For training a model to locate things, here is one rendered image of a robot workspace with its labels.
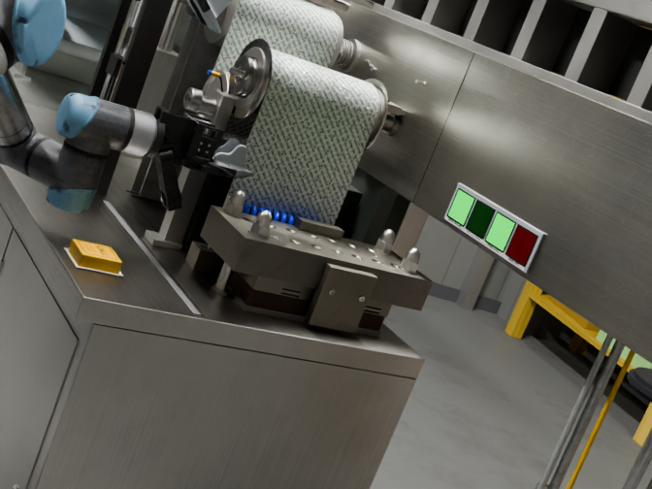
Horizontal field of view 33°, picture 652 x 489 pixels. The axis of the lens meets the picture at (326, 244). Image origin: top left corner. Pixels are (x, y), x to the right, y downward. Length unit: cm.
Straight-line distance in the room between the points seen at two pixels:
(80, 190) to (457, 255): 481
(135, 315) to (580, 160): 73
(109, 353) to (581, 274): 73
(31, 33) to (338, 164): 74
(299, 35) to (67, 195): 63
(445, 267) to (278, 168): 454
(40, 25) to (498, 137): 80
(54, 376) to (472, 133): 83
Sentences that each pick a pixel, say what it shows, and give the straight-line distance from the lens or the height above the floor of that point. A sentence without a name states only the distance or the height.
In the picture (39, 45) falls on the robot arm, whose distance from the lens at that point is 154.
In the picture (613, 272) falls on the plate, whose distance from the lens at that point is 165.
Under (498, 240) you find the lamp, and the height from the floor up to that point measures 117.
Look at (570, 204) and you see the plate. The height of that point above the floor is 128.
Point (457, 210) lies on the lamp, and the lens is 193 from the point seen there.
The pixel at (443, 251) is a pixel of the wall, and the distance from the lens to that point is 645.
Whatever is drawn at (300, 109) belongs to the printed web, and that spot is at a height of 123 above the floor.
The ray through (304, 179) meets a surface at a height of 111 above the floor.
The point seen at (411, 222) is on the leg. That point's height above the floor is 106.
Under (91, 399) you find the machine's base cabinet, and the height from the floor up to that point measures 74.
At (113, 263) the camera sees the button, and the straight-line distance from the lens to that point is 180.
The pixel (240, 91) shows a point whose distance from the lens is 196.
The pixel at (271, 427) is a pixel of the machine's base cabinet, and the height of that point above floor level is 73.
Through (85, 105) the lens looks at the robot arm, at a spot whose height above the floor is 114.
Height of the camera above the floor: 145
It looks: 13 degrees down
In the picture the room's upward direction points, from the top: 22 degrees clockwise
